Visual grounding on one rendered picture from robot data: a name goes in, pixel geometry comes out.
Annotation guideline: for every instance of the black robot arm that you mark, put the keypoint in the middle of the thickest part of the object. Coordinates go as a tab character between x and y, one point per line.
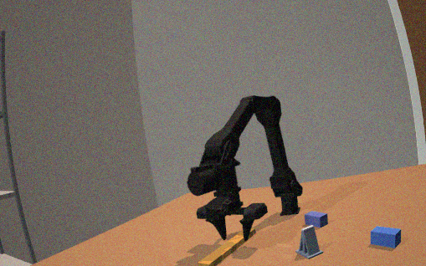
217	166

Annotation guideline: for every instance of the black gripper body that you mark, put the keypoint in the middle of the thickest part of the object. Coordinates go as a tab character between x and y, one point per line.
251	212

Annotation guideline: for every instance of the orange bar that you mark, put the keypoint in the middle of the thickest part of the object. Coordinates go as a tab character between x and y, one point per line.
225	250

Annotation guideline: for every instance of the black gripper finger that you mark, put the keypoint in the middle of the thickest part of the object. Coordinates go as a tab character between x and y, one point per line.
220	226
247	225

